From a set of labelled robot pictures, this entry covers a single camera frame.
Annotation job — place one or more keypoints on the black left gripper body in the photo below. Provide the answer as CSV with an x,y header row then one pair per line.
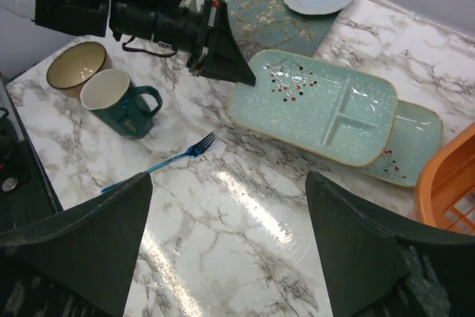
x,y
175,28

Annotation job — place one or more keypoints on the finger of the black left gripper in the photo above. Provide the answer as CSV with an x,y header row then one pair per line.
x,y
217,56
218,34

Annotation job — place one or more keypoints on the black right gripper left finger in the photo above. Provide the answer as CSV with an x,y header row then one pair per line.
x,y
79,262

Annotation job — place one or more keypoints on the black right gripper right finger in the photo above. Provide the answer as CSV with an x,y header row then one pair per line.
x,y
378,263

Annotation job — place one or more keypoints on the grey mug white inside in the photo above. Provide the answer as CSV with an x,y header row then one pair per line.
x,y
127,109

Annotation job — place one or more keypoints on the dark rimmed beige bowl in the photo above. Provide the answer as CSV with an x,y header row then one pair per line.
x,y
70,70

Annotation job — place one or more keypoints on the teal rectangular dish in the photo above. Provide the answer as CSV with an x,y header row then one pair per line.
x,y
332,111
415,138

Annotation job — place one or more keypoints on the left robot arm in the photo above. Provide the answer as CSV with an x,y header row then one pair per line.
x,y
74,17

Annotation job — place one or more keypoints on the orange plastic bin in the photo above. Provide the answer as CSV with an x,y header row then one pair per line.
x,y
444,193

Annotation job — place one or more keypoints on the floral teal serving tray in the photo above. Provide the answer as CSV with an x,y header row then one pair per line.
x,y
269,24

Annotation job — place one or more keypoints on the blue metal fork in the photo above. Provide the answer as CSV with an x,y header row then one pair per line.
x,y
193,151

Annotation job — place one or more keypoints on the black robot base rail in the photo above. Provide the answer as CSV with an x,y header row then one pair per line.
x,y
27,195

